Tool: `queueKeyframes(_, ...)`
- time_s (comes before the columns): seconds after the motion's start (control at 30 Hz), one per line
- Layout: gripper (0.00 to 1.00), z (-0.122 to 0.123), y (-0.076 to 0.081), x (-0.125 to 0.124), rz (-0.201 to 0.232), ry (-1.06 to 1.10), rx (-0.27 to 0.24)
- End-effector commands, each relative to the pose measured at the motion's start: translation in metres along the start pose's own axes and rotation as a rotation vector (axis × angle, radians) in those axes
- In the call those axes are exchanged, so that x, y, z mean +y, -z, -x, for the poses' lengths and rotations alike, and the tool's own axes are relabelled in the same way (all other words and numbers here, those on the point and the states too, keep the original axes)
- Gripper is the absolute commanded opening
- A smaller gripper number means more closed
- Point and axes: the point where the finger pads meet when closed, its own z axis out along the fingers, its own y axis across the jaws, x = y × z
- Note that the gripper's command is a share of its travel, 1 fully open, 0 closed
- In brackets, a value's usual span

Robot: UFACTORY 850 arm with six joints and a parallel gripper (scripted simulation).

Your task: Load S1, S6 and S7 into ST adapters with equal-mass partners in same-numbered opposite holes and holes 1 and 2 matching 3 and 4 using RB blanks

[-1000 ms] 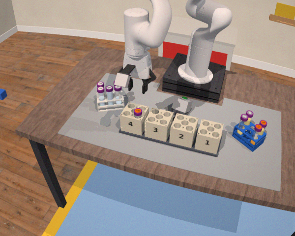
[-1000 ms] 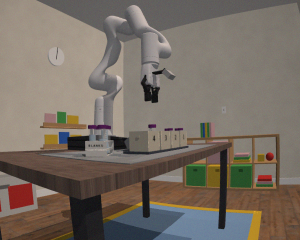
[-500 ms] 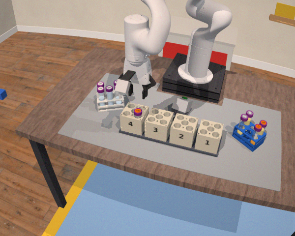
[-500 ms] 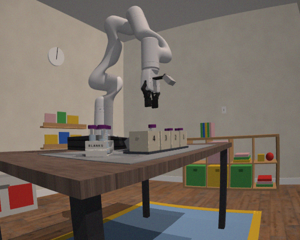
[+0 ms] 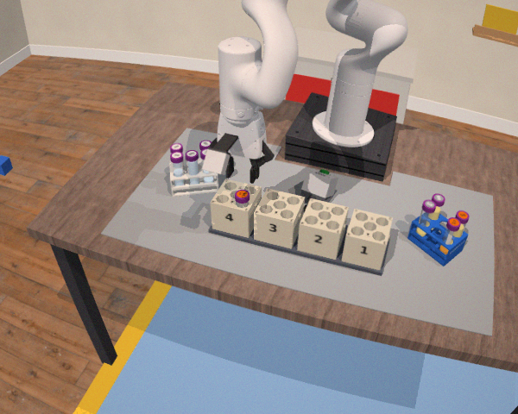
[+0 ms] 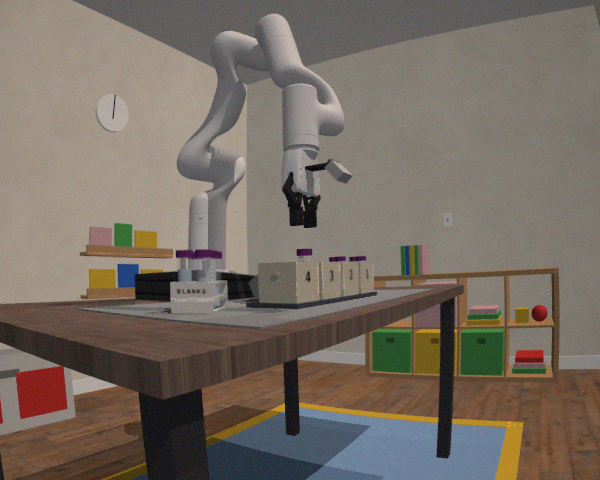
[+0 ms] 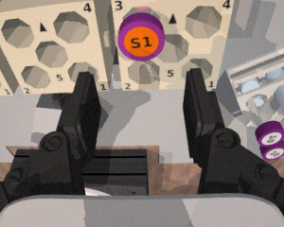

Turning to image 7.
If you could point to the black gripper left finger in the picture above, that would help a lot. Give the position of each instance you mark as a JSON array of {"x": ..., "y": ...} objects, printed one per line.
[{"x": 56, "y": 167}]

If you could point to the white tube rack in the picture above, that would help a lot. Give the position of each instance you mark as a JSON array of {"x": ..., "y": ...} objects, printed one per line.
[{"x": 258, "y": 67}]

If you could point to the grey flat mat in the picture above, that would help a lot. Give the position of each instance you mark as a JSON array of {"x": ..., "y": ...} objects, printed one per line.
[{"x": 156, "y": 117}]

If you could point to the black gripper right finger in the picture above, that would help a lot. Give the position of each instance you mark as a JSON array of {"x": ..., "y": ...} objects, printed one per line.
[{"x": 227, "y": 166}]

